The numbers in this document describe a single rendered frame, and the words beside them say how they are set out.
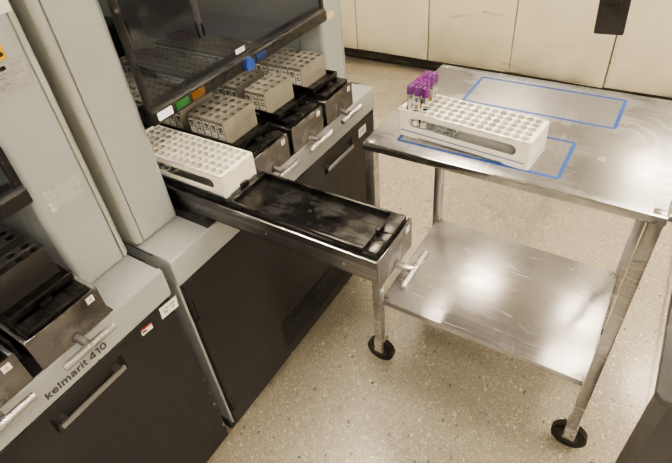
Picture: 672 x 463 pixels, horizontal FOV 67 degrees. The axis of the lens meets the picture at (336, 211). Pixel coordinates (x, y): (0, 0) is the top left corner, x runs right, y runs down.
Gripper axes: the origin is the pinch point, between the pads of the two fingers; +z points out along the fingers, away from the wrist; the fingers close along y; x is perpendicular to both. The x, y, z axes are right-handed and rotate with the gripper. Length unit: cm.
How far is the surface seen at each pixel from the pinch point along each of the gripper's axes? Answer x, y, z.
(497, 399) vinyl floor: 12, 15, 121
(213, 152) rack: 70, -9, 31
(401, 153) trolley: 37, 13, 38
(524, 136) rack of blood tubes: 13.4, 19.0, 32.5
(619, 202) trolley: -5.3, 13.5, 39.3
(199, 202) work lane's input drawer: 69, -18, 38
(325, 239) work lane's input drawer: 38, -17, 38
